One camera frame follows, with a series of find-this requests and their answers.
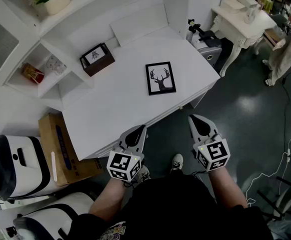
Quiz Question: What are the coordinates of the person's right shoe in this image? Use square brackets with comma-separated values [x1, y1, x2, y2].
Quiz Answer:
[169, 153, 184, 174]

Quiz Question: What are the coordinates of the person's left forearm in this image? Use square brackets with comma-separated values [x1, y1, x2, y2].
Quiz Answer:
[89, 176, 126, 222]

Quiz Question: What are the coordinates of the black floor cable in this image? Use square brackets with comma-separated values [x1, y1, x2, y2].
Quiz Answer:
[281, 76, 291, 141]

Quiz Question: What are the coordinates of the potted plant in white pot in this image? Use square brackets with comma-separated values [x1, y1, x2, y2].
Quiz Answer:
[29, 0, 71, 16]

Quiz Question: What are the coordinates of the white floor cable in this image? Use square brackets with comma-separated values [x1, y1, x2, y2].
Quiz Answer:
[245, 133, 291, 207]

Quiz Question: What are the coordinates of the black metal chair frame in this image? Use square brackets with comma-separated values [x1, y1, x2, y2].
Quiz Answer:
[256, 173, 291, 225]

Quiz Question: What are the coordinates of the clear patterned glass cup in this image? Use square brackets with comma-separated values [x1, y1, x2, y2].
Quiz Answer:
[45, 54, 59, 70]
[53, 60, 68, 76]

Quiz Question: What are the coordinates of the black framed deer picture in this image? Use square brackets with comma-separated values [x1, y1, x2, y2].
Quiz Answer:
[145, 61, 177, 96]

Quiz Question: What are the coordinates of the dark brown wooden box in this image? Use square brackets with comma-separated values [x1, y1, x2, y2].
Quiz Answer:
[79, 42, 116, 78]

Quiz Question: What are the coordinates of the white ornate dressing table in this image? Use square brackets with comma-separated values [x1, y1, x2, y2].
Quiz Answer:
[210, 0, 278, 78]

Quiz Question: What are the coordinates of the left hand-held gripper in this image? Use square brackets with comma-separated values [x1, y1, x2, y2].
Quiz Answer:
[106, 124, 148, 183]

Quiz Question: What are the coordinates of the brown cardboard box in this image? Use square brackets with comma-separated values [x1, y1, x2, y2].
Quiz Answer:
[37, 112, 105, 187]

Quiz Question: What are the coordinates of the person's right forearm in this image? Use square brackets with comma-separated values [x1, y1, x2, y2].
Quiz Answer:
[209, 167, 249, 209]

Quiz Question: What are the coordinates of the black-framed insect picture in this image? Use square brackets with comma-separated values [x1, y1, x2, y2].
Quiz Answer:
[81, 45, 107, 66]

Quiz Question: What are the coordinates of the white and black robot base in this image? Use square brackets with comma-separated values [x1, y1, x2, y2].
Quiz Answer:
[0, 133, 59, 201]
[12, 191, 96, 240]

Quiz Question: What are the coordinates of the person's black printed t-shirt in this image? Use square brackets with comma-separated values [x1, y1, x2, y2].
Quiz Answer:
[70, 170, 274, 240]

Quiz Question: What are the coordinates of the white desk hutch shelf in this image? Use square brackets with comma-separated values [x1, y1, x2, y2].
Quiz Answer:
[0, 0, 190, 110]

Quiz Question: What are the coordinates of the grey equipment case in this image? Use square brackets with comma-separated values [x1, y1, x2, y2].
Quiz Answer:
[186, 18, 223, 69]

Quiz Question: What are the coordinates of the person's left shoe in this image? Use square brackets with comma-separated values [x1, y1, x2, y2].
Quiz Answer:
[135, 165, 151, 182]

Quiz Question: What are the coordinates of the person's shoe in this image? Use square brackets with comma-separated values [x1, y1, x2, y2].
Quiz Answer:
[169, 153, 184, 174]
[135, 165, 151, 182]

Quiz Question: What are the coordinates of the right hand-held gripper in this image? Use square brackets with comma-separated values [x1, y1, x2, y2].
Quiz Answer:
[187, 114, 231, 173]

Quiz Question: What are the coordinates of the red and gold drink bottle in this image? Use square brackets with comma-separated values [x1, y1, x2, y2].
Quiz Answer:
[20, 62, 45, 85]

